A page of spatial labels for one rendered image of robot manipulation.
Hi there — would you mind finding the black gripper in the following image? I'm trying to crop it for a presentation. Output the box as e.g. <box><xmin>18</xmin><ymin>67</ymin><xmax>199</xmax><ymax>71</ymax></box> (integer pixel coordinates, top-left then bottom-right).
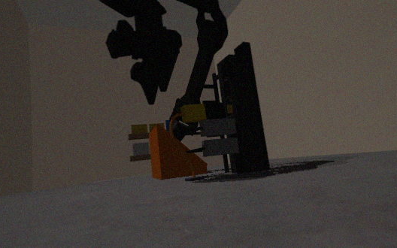
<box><xmin>130</xmin><ymin>18</ymin><xmax>182</xmax><ymax>104</ymax></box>

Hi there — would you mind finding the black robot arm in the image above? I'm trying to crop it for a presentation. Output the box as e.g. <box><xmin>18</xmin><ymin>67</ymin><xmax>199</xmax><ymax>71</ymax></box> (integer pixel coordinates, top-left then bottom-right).
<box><xmin>99</xmin><ymin>0</ymin><xmax>228</xmax><ymax>141</ymax></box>

